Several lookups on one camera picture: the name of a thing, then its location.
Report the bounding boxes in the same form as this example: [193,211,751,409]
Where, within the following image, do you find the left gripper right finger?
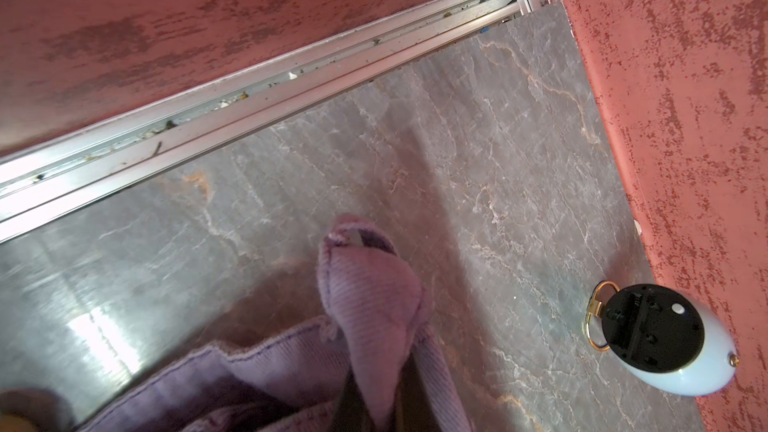
[392,355,440,432]

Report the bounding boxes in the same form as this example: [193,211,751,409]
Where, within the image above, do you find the purple trousers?
[84,215,471,431]

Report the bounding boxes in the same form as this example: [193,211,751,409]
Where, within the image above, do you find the white egg-shaped timer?
[583,280,739,397]

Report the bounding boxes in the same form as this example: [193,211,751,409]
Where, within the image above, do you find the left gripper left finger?
[328,371,375,432]

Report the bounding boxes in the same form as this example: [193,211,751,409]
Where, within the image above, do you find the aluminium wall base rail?
[1,0,556,241]

